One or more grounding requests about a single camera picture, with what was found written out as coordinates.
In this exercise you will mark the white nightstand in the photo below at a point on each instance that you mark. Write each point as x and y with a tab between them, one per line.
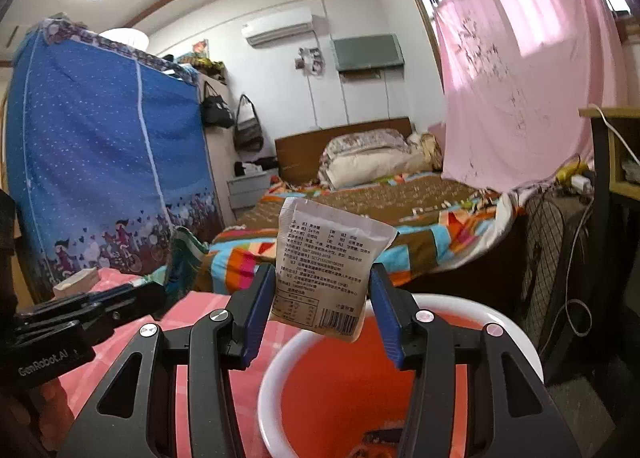
247	190

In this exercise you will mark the pink floral hanging sheet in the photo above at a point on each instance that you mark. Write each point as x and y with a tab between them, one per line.
515	77

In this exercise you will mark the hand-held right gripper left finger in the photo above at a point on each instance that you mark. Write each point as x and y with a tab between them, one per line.
255	318

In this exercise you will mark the pink checked blanket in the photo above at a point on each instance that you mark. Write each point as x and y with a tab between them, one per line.
195	305

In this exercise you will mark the white round lampshade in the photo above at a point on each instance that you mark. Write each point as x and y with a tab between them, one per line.
125	37

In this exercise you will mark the beige pillow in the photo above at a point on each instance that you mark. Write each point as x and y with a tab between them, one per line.
375	168

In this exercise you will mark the wooden bed headboard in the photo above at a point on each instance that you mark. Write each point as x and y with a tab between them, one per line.
300	157

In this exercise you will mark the floral pillow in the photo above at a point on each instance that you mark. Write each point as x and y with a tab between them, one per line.
365	142

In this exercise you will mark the yellow tool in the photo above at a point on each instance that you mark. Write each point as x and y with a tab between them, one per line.
569	172

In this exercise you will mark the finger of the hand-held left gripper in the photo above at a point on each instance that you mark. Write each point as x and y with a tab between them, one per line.
135	308
120	291

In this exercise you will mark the pile of colourful items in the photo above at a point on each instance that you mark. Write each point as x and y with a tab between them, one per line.
200	60

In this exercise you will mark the pink cushion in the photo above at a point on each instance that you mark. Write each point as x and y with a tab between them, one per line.
437	132

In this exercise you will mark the black floor fan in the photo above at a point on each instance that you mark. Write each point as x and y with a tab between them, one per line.
545	248

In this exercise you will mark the white air conditioner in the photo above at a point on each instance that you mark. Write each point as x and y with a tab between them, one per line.
277	25

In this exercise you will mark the stack of papers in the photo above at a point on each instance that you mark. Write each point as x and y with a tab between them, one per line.
630	170

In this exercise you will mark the tall light wood cabinet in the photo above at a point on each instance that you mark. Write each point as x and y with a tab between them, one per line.
220	162

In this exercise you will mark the white printed food packet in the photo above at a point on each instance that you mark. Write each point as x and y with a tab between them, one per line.
325	258

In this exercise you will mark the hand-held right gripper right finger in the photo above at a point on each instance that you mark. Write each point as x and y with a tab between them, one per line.
387	323

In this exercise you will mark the orange bucket with white rim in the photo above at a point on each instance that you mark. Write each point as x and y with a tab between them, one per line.
340	398

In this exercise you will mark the dark blue snack wrapper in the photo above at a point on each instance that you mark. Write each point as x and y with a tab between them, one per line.
380	440

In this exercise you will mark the black items on nightstand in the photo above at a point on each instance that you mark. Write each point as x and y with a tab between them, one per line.
255	166

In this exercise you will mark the grey shoulder bag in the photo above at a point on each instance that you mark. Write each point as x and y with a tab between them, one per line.
249	132

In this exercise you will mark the green striped packet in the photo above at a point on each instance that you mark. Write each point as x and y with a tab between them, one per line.
187	258

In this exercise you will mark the black handbag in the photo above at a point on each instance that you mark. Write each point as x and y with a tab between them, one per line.
217	110

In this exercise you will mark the yellowish folded blanket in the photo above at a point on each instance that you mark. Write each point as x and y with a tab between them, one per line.
425	152

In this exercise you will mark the colourful patchwork bedspread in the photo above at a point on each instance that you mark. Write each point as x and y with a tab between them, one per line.
425	218

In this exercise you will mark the blue dotted fabric wardrobe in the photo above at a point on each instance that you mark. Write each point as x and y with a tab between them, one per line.
100	152

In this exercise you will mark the green covered wall television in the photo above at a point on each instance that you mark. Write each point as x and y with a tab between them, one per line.
367	51

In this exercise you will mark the beige cardboard box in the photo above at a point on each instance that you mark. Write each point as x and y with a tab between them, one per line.
75	283

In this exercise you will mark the wooden desk with black frame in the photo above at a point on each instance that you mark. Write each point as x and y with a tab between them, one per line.
602	162

